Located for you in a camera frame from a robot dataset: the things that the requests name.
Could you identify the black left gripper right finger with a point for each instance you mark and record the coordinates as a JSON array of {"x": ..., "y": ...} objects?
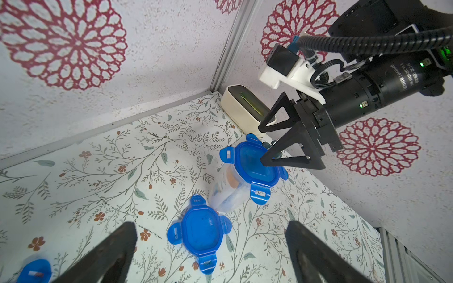
[{"x": 314, "y": 262}]

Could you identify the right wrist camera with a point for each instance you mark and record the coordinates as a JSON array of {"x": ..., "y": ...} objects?
[{"x": 283, "y": 66}]

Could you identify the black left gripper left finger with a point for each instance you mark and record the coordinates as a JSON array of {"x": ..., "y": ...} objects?
[{"x": 109, "y": 262}]

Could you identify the blue lid right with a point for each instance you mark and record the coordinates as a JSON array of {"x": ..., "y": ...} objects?
[{"x": 201, "y": 231}]

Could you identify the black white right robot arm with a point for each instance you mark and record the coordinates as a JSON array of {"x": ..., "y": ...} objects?
[{"x": 376, "y": 53}]

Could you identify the clear plastic container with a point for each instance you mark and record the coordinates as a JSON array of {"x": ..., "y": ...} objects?
[{"x": 229, "y": 191}]

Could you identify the blue lid front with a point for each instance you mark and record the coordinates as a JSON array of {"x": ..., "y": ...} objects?
[{"x": 246, "y": 159}]

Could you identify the cream box green window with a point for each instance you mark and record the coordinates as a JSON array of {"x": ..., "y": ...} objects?
[{"x": 244, "y": 108}]

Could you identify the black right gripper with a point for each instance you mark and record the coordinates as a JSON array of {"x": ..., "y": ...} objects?
[{"x": 380, "y": 82}]

